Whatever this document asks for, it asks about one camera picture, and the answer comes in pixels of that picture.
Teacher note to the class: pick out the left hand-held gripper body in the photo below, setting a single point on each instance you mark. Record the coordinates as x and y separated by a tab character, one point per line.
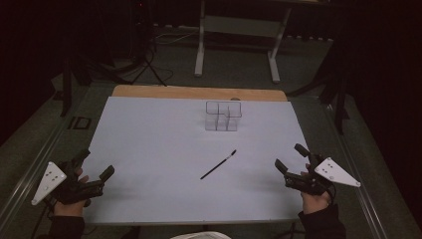
49	179

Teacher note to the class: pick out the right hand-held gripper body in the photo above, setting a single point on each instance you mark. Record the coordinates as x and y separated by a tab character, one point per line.
326	176

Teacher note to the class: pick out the person's right hand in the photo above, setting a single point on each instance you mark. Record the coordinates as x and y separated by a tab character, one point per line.
315	202

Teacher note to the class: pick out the person's left hand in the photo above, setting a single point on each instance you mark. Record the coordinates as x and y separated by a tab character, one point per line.
71	207

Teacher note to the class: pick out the black square floor socket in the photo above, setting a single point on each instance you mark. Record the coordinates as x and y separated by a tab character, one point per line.
79	122

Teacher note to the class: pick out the black metal stand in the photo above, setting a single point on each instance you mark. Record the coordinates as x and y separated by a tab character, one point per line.
340	106
66	89

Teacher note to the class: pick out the thin black makeup brush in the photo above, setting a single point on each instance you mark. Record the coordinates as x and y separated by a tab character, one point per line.
217	165

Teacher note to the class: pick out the pale blue table mat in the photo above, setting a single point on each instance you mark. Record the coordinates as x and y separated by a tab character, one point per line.
166	149

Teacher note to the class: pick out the clear acrylic compartment organizer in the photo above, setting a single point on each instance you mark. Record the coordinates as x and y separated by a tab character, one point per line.
223	116

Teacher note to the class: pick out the person's white clothing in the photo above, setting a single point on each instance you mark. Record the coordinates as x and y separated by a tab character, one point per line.
199	235

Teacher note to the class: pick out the black tripod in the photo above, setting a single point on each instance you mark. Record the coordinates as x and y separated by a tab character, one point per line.
146	49

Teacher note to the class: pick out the metal floor rail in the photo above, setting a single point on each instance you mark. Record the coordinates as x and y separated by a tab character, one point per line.
30	176
361	186

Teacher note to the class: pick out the white metal stand frame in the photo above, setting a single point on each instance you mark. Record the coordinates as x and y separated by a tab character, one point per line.
239	26

